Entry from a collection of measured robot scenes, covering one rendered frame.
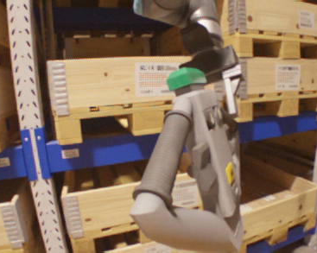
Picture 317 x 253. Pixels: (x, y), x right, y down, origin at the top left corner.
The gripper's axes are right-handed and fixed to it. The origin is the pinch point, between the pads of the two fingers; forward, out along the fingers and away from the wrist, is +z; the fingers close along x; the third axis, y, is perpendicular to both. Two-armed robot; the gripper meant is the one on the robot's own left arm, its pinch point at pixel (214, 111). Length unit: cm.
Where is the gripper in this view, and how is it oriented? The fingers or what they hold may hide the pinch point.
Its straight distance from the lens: 48.5
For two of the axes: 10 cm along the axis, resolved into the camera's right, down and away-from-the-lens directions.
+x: -8.3, 2.3, 5.1
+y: 5.6, 3.0, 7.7
